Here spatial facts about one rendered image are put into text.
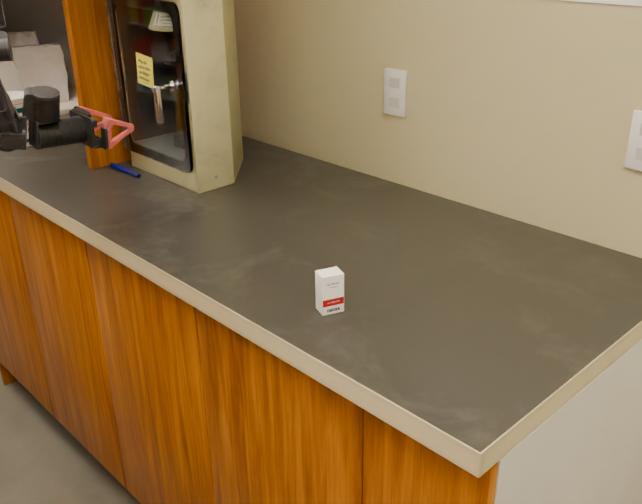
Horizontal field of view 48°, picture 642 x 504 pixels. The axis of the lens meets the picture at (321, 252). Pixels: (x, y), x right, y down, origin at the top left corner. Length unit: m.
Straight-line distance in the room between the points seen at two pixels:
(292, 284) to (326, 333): 0.18
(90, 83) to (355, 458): 1.25
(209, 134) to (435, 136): 0.55
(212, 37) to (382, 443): 1.04
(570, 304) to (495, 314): 0.14
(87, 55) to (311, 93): 0.60
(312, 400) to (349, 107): 0.96
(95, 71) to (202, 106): 0.38
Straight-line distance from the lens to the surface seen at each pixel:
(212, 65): 1.77
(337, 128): 2.00
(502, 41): 1.64
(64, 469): 2.48
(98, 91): 2.04
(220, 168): 1.83
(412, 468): 1.12
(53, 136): 1.62
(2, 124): 1.60
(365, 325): 1.20
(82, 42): 2.01
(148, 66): 1.85
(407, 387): 1.06
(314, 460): 1.31
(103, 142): 1.63
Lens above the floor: 1.56
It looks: 25 degrees down
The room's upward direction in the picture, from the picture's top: 1 degrees counter-clockwise
